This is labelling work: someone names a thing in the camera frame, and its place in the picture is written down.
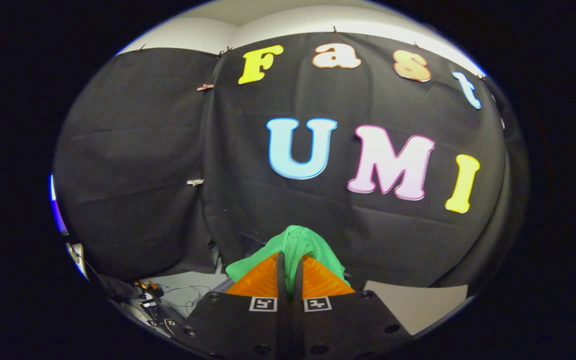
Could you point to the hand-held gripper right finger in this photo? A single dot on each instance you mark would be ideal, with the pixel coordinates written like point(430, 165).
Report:
point(298, 280)

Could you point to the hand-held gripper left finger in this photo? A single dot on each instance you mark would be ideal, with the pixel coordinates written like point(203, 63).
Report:
point(281, 280)

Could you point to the green polo shirt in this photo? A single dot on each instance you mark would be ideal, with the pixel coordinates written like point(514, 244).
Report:
point(298, 240)

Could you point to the black backdrop cloth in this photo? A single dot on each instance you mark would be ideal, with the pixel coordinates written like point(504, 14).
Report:
point(248, 210)

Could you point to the silver clothespin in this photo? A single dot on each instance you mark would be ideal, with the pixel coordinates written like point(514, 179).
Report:
point(195, 182)

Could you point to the orange black tool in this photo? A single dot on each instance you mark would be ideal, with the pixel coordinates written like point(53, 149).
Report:
point(148, 289)

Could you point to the copper clothespin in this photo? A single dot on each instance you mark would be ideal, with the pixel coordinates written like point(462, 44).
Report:
point(205, 87)

